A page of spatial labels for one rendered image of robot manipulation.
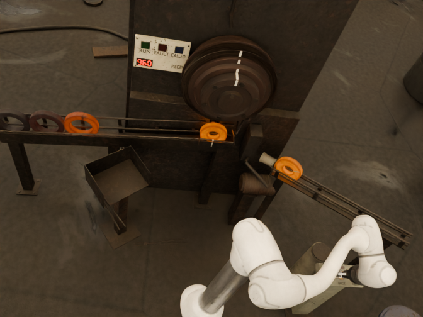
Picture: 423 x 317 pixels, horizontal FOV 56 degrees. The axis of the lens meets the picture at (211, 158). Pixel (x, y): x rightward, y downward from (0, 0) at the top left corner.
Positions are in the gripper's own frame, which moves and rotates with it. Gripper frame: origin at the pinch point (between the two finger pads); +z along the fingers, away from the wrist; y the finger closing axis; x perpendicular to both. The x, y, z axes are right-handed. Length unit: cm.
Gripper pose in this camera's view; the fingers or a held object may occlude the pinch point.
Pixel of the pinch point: (337, 274)
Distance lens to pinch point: 210.6
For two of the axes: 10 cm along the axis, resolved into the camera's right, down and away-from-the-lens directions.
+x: -0.5, 9.6, -2.9
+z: -1.9, 2.8, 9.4
